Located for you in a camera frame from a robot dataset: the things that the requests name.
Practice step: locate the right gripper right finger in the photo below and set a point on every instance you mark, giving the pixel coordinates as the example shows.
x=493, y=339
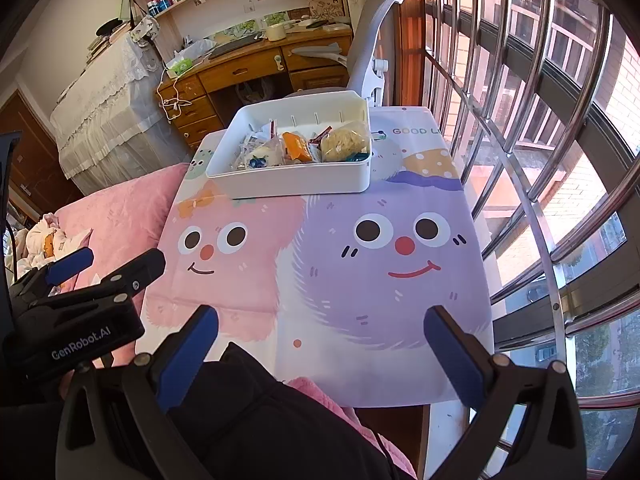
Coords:
x=550, y=442

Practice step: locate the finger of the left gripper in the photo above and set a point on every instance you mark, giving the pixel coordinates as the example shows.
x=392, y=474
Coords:
x=37, y=283
x=129, y=279

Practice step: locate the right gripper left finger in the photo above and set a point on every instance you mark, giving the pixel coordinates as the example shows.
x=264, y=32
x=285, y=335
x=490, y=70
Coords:
x=185, y=354

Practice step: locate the white label snack packet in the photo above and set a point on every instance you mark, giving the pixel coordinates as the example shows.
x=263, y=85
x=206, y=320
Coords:
x=249, y=143

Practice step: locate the blueberry bread packet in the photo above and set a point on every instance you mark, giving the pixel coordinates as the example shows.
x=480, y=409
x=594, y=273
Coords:
x=269, y=154

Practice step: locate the orange snack packet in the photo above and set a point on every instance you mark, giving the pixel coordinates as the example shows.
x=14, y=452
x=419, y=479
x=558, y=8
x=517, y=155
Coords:
x=296, y=149

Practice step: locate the red packet snack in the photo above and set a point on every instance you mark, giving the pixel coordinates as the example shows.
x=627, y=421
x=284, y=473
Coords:
x=316, y=140

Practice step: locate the blue snack packet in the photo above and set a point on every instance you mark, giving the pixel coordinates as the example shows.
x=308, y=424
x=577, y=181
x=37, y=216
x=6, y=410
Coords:
x=358, y=157

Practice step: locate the clear rice cracker packet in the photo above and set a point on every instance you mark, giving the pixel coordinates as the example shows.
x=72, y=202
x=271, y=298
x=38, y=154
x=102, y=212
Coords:
x=349, y=139

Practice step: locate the plush toy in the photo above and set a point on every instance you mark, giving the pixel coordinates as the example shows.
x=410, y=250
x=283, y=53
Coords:
x=46, y=242

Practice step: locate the black trousers leg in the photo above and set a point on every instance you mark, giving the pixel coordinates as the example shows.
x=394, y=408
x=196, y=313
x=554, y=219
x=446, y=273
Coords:
x=236, y=421

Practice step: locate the white lace covered cabinet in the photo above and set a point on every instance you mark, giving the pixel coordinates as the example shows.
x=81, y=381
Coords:
x=108, y=126

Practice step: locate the wooden desk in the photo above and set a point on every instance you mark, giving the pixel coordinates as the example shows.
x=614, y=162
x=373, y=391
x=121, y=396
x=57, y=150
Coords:
x=205, y=99

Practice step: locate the cartoon monster table cloth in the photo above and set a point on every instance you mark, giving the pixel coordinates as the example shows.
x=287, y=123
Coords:
x=333, y=288

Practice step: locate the white plastic bin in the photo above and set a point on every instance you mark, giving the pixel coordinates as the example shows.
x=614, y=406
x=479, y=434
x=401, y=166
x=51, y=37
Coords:
x=306, y=115

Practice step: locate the grey office chair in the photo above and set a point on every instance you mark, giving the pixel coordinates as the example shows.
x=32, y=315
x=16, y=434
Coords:
x=366, y=72

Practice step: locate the metal window grille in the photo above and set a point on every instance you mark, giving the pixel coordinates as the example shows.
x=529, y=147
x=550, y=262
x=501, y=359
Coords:
x=538, y=101

